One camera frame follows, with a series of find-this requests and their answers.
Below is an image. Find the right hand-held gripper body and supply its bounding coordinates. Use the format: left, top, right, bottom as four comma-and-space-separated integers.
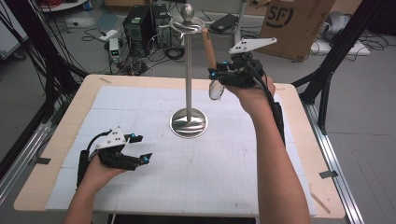
218, 36, 278, 89

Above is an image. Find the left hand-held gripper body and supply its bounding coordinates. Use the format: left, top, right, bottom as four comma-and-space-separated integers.
93, 126, 142, 172

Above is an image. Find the wooden-handled mesh strainer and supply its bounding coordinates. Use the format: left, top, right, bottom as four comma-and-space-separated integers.
201, 27, 226, 101

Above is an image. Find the steel utensil stand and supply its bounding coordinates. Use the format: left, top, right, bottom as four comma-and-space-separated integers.
158, 3, 216, 139

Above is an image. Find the person's left hand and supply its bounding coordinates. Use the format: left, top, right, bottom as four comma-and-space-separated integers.
81, 157, 127, 194

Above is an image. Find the person's right hand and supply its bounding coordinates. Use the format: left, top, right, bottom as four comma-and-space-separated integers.
225, 76, 276, 116

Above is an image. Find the flat black device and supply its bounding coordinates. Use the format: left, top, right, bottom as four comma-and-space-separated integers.
209, 13, 239, 34

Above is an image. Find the white grid mat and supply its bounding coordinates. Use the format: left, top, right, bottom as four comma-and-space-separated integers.
45, 85, 318, 217

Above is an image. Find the white stand pole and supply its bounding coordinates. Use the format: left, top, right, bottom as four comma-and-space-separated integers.
233, 0, 248, 48

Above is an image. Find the brown cardboard box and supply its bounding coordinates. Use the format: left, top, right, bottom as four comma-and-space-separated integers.
258, 0, 337, 62

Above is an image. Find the slim black computer tower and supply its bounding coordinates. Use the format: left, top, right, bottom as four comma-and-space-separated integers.
151, 3, 173, 49

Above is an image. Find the white flat platform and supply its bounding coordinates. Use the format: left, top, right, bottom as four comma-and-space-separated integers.
310, 39, 372, 57

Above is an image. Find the white box with green light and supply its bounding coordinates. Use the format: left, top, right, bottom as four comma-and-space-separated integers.
108, 37, 121, 63

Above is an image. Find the grey rounded device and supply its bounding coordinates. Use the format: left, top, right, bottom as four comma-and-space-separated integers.
320, 11, 351, 41

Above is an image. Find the white power strip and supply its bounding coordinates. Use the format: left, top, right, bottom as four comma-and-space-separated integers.
98, 28, 120, 42

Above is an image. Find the thin wooden stick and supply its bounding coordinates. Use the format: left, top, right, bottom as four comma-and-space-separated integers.
309, 190, 332, 215

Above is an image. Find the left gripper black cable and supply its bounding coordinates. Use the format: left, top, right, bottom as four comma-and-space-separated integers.
76, 130, 112, 189

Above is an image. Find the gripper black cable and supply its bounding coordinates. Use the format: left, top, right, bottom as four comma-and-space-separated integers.
76, 130, 112, 189
246, 61, 286, 147

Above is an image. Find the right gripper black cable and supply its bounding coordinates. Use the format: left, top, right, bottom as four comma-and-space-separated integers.
246, 61, 286, 147

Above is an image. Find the coiled black cable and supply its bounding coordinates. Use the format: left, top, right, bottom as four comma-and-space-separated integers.
163, 46, 185, 61

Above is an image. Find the aluminium rail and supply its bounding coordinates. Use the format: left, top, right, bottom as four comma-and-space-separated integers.
0, 105, 64, 203
303, 101, 365, 224

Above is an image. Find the black metal frame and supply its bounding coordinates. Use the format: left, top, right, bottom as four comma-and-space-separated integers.
0, 0, 89, 124
291, 0, 387, 135

